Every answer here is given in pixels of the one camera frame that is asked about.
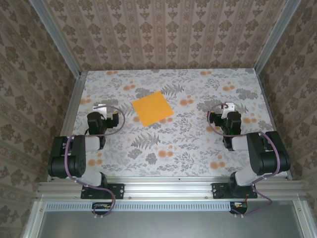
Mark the grey metal sheet panel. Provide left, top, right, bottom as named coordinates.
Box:
left=23, top=200, right=317, bottom=238

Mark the floral patterned table cover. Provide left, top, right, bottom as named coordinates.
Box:
left=60, top=69, right=290, bottom=178

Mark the aluminium side rail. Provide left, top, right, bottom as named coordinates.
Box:
left=256, top=71, right=293, bottom=180
left=47, top=71, right=87, bottom=181

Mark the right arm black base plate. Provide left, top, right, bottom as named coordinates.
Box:
left=211, top=182, right=258, bottom=200

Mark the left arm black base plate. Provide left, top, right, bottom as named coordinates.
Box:
left=81, top=182, right=125, bottom=200

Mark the aluminium cross rail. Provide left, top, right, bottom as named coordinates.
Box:
left=37, top=180, right=307, bottom=200

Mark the black electronics board with wires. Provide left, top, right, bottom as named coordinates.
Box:
left=229, top=200, right=249, bottom=214
left=92, top=202, right=112, bottom=216

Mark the aluminium upright post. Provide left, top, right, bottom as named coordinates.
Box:
left=254, top=0, right=302, bottom=73
left=29, top=0, right=83, bottom=78

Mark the grey slotted cable duct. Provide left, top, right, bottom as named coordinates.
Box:
left=46, top=201, right=230, bottom=212

